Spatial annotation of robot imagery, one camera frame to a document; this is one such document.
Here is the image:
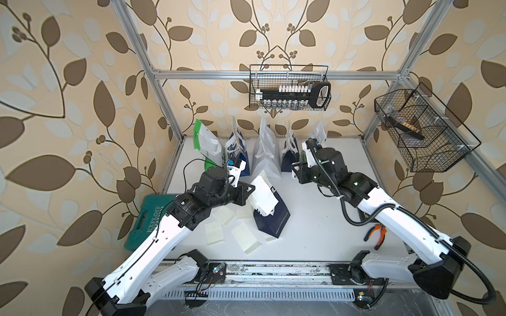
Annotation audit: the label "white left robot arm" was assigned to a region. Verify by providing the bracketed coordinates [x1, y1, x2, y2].
[85, 167, 255, 315]

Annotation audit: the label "black socket set holder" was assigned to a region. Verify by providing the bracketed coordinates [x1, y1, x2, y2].
[254, 81, 332, 110]

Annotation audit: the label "navy blue paper bag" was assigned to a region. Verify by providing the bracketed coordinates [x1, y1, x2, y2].
[253, 188, 291, 238]

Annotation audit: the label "dark navy small bag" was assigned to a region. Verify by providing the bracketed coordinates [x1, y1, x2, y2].
[281, 127, 300, 172]

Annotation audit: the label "tool in right basket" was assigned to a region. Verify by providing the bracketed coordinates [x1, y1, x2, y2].
[387, 116, 424, 140]

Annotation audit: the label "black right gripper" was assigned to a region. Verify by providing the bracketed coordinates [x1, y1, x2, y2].
[291, 161, 335, 193]

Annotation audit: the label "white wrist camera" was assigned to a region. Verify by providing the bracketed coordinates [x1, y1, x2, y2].
[302, 138, 318, 168]
[226, 157, 246, 188]

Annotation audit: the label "black corrugated cable hose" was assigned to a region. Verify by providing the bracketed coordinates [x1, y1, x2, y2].
[306, 137, 497, 305]

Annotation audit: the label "orange handled pliers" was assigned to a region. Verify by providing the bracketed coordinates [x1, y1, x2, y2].
[362, 223, 388, 250]

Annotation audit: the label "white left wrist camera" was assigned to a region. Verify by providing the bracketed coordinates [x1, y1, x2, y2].
[226, 157, 246, 188]

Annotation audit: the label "small green paper bag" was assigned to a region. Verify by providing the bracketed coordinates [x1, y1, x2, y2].
[310, 121, 327, 147]

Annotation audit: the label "black wire basket right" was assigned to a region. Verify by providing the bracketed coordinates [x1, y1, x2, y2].
[374, 82, 482, 172]

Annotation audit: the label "black wire basket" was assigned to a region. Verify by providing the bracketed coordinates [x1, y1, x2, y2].
[374, 82, 482, 172]
[249, 64, 332, 111]

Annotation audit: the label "black wire basket back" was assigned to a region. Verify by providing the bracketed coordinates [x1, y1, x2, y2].
[249, 64, 332, 111]

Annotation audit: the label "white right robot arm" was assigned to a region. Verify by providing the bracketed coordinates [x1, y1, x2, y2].
[292, 138, 470, 299]

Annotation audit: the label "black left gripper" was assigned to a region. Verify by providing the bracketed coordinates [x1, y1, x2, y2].
[206, 179, 255, 210]

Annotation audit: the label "small blue paper bag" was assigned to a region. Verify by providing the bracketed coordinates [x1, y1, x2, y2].
[225, 117, 250, 176]

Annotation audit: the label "white paper bag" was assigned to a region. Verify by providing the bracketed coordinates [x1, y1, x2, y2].
[251, 118, 281, 179]

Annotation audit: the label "aluminium front rail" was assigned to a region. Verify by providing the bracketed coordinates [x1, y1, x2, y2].
[157, 258, 420, 293]

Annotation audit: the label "green plastic tool case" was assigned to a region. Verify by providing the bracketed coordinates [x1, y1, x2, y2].
[124, 194, 176, 251]

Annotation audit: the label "large green white bag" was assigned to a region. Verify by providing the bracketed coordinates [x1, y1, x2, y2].
[192, 119, 226, 170]

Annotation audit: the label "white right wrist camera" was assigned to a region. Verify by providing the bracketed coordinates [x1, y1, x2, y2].
[302, 138, 318, 168]

